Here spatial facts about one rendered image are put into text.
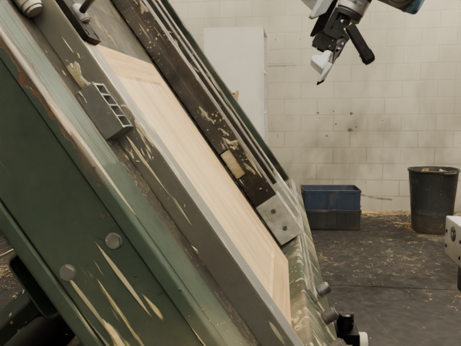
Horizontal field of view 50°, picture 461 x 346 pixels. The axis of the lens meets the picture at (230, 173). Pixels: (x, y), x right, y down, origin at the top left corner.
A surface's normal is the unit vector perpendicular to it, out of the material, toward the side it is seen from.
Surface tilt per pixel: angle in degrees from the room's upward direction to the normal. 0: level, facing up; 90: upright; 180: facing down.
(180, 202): 90
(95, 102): 89
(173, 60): 90
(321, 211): 91
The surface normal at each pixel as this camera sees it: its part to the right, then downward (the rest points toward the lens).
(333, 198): -0.06, 0.13
